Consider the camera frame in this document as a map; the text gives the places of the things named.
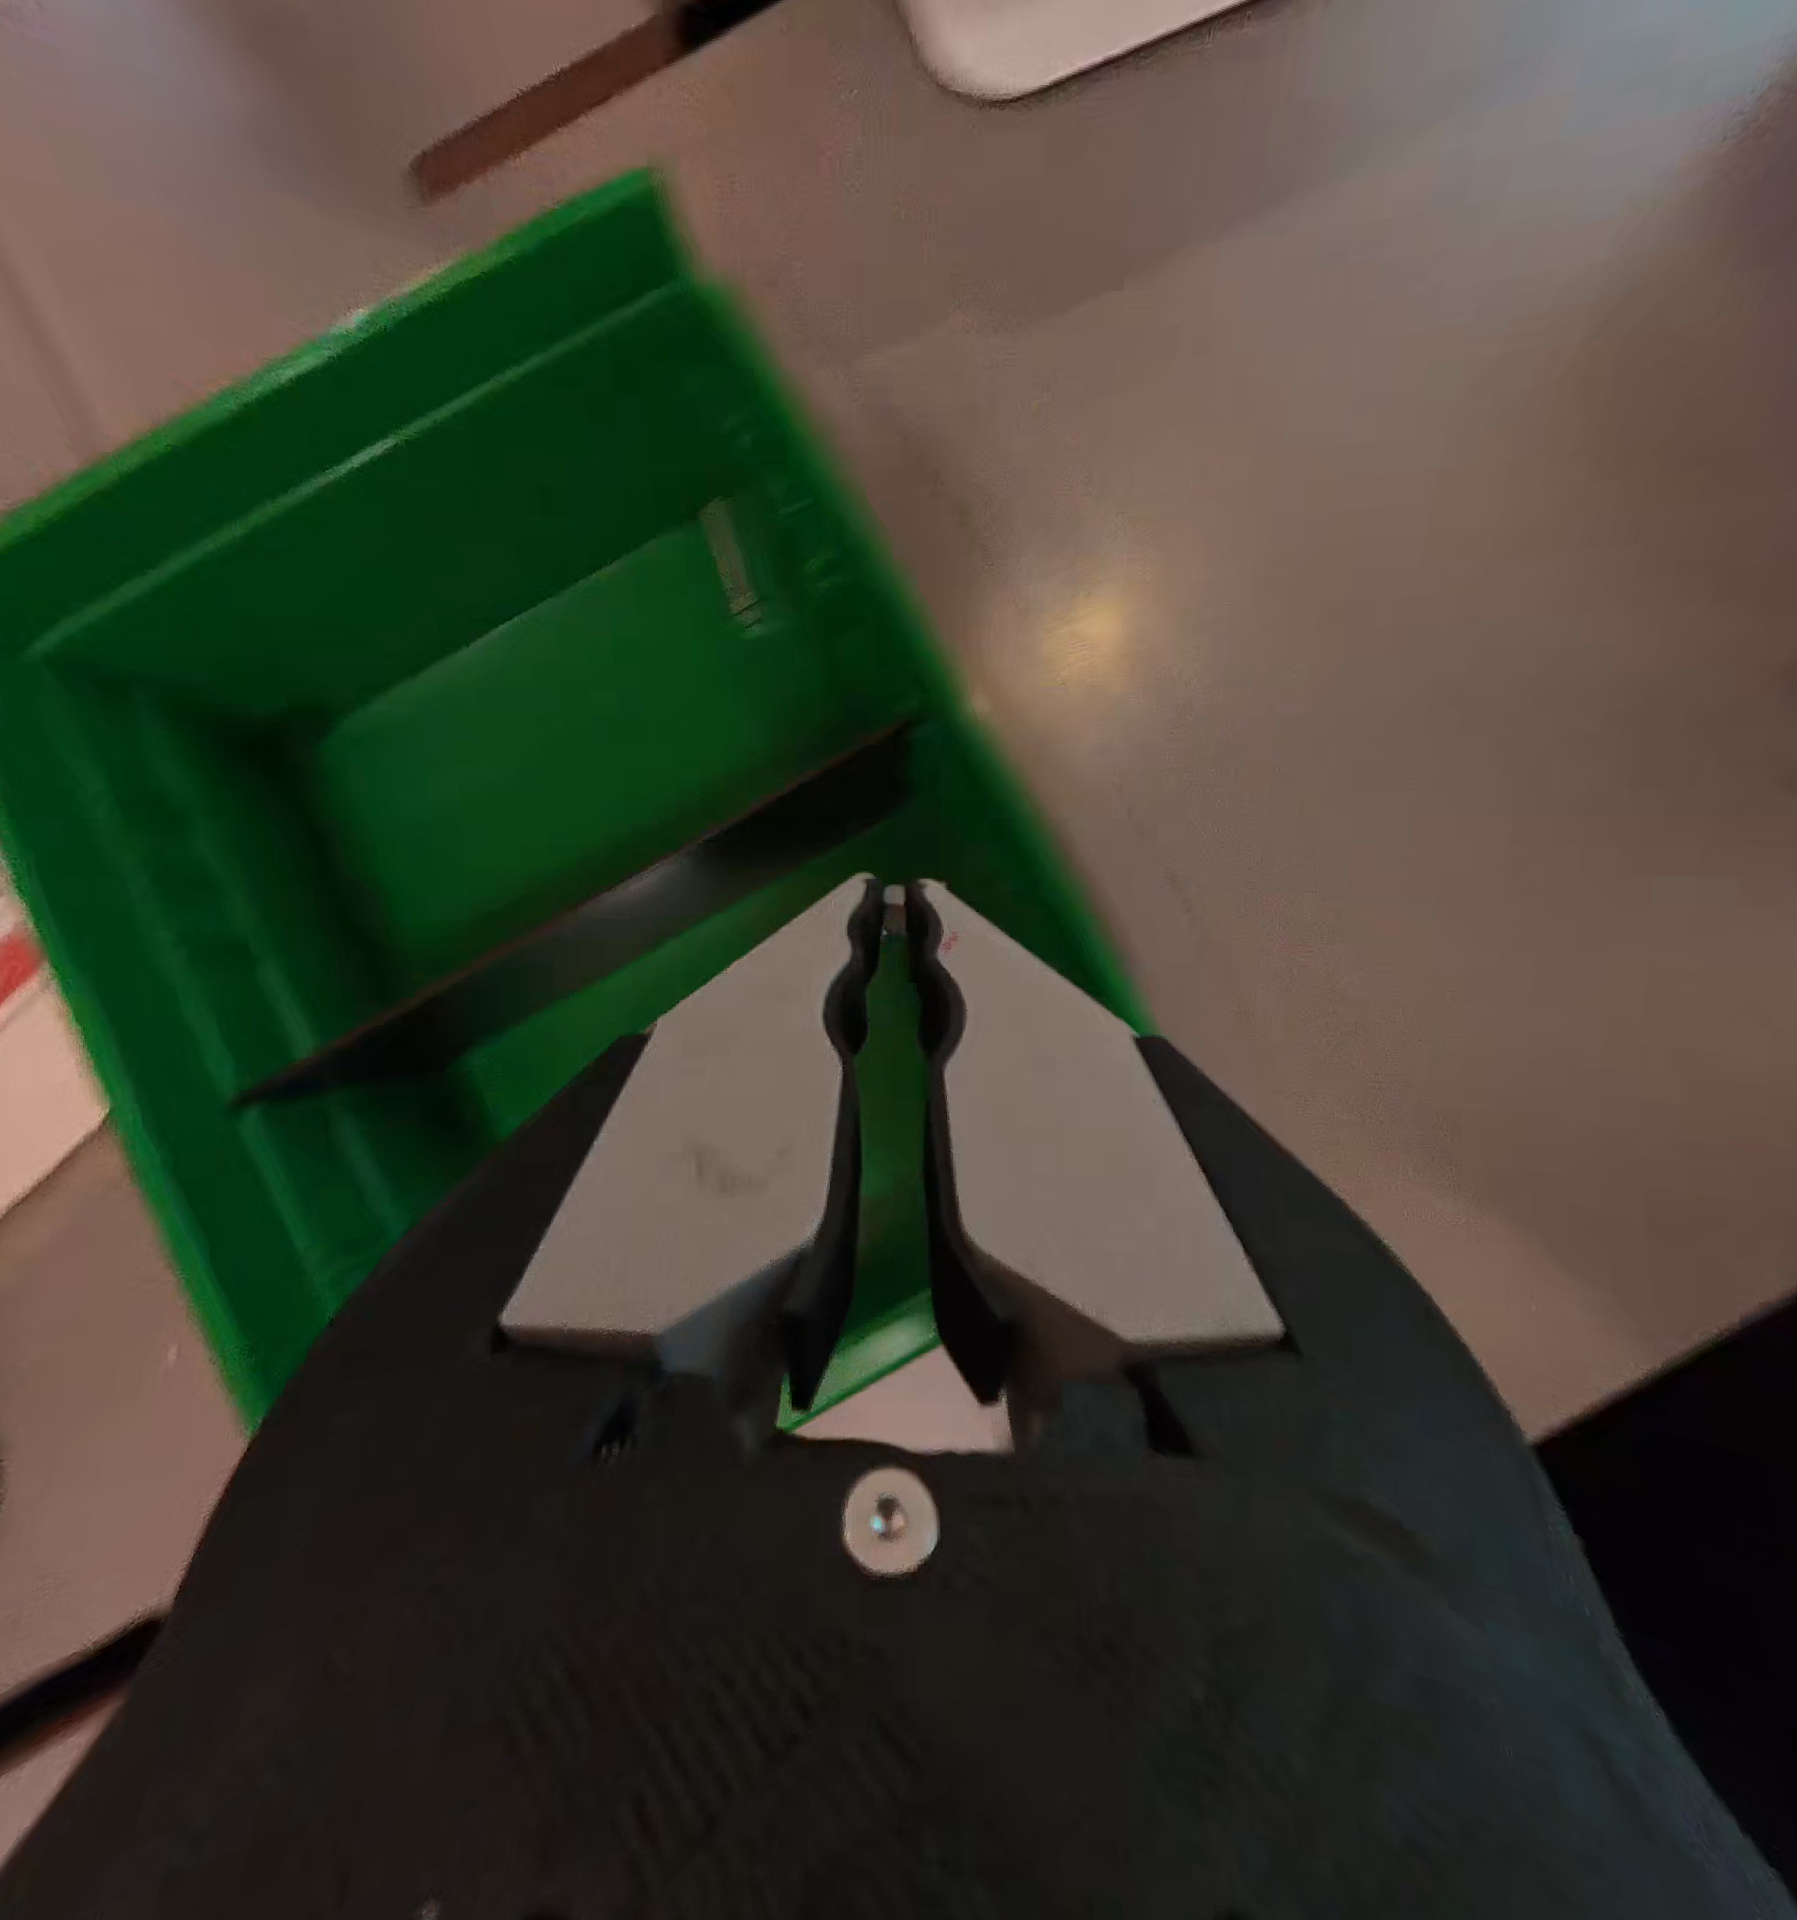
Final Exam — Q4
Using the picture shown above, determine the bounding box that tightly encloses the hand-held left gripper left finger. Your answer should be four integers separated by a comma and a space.
497, 874, 889, 1412

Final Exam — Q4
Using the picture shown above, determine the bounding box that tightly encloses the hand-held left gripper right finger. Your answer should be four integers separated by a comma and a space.
902, 876, 1293, 1410

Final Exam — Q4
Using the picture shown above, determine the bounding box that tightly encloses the green plastic bin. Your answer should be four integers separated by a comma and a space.
0, 163, 1154, 1434

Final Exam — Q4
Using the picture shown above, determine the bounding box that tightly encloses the black bin divider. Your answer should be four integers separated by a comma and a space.
230, 719, 923, 1111

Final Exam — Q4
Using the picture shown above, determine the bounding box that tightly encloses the small silver metal part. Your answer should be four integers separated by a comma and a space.
695, 502, 764, 632

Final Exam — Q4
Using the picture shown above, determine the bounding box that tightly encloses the white stand base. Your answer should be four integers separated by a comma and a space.
899, 0, 1260, 103

